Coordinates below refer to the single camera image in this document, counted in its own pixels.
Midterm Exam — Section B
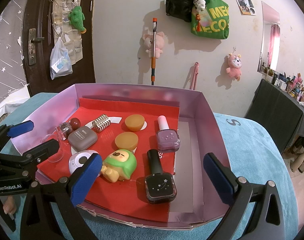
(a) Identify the purple cardboard box red lining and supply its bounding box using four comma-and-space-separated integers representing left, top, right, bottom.
10, 83, 231, 230

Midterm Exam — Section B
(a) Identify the black backpack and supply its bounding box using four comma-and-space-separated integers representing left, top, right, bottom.
166, 0, 196, 23

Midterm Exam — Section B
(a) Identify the pink plush bear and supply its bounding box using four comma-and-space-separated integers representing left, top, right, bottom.
226, 53, 243, 82

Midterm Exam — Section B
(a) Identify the amber dome soap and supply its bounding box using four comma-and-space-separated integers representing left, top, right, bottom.
114, 132, 138, 152
124, 114, 145, 132

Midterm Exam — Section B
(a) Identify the table with dark cloth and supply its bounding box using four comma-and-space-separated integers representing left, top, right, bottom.
244, 79, 304, 155

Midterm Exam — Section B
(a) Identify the metal door handle plate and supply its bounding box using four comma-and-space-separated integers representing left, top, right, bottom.
28, 28, 45, 66

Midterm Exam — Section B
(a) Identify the grey eyeshadow case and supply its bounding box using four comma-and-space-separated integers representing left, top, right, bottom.
67, 127, 98, 152

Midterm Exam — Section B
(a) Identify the mop handle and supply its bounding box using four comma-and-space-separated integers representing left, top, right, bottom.
150, 17, 158, 85

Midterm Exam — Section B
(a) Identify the pink nail polish bottle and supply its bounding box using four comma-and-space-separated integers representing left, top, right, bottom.
156, 115, 180, 152

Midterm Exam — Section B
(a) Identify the beige hanging organizer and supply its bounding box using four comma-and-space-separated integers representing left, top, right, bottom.
49, 0, 83, 64

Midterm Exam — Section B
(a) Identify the person's left hand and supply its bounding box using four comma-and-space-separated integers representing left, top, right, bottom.
0, 195, 17, 214

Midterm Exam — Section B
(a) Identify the yellow green toy figure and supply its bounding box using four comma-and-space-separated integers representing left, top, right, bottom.
100, 149, 137, 183

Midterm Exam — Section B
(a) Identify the metal kettle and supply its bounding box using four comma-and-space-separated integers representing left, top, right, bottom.
291, 152, 304, 173

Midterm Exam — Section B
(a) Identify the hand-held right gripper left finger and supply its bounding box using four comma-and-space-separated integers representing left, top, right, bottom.
19, 152, 103, 240

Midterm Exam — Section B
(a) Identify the pink plush pig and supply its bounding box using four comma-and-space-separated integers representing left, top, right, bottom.
142, 31, 166, 58

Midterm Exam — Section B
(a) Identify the pink plastic stick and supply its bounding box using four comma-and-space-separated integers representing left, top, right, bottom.
189, 62, 199, 90

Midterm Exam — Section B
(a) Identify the orange tassel charm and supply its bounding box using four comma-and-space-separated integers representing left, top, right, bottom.
194, 14, 202, 34

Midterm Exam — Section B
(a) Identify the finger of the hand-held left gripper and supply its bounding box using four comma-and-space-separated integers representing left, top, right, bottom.
0, 120, 34, 157
0, 138, 61, 178

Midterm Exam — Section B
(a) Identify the white plush keychain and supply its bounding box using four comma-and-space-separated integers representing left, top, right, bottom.
193, 0, 207, 12

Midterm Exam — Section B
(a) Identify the wall photo collage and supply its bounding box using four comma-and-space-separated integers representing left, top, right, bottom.
232, 0, 257, 16

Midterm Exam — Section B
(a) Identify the wall mirror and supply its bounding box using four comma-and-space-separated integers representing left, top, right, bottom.
257, 1, 281, 74

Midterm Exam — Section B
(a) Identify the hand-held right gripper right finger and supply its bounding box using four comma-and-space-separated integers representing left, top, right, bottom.
203, 152, 285, 240

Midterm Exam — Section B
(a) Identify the green plush toy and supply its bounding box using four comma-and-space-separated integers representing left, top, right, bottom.
68, 5, 87, 34

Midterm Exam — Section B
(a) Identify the lilac round device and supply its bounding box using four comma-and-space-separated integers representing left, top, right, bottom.
68, 149, 100, 175

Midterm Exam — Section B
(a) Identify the black nail polish bottle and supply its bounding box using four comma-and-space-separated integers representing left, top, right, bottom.
144, 149, 178, 205

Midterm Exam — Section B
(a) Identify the clear plastic bag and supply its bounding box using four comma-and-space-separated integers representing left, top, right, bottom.
50, 36, 73, 80

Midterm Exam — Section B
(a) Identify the silver studded cylinder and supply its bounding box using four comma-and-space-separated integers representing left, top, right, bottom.
92, 114, 111, 133

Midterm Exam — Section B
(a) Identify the dark wooden door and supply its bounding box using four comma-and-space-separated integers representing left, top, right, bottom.
20, 0, 96, 98

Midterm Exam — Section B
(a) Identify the green tote bag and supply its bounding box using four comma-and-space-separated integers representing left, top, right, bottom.
191, 0, 230, 40

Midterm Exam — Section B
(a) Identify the clear plastic cup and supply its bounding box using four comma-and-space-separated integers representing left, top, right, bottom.
40, 134, 65, 162

